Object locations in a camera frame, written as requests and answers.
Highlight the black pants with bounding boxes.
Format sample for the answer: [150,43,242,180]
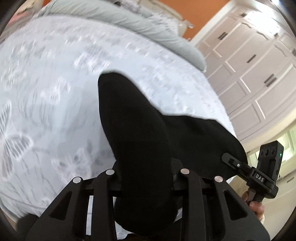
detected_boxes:
[98,72,247,240]

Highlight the right hand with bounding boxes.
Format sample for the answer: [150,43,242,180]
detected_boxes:
[241,191,265,224]

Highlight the grey butterfly bedspread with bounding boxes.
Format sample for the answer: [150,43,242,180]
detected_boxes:
[1,14,234,221]

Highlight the white wardrobe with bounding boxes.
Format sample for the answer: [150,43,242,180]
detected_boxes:
[197,1,295,143]

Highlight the grey rolled duvet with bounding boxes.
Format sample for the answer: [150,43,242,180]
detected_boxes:
[37,1,207,72]

